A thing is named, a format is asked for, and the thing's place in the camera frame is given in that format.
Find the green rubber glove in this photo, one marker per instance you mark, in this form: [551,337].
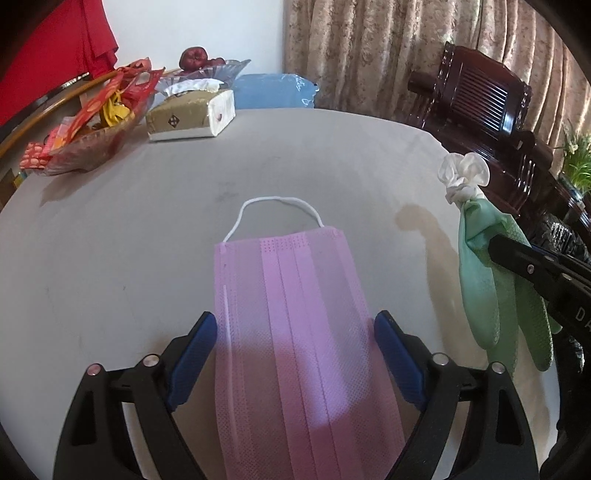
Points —
[499,305]

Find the blue covered side table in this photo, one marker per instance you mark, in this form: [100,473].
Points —
[274,91]

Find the glass snack bowl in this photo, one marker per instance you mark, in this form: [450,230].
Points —
[97,132]

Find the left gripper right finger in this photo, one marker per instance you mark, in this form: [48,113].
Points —
[497,442]

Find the green potted plant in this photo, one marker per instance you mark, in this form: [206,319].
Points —
[576,158]

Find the glass fruit bowl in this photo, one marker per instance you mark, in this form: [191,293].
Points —
[226,73]

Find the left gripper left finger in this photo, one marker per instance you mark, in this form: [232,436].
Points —
[94,442]

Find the red cloth cover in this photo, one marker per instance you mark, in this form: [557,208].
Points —
[74,39]

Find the black trash bin with bag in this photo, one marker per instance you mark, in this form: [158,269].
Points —
[553,235]

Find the red apples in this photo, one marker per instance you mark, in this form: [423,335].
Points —
[196,58]

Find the floral beige curtain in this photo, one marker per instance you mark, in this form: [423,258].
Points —
[361,55]

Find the pink face mask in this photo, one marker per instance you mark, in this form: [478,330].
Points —
[302,390]

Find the dark wooden armchair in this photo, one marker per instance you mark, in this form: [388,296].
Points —
[476,104]

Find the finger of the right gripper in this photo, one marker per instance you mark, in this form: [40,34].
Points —
[517,257]

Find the dark wooden side table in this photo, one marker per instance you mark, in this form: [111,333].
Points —
[567,203]

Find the gold tissue box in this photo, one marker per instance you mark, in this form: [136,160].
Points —
[190,109]

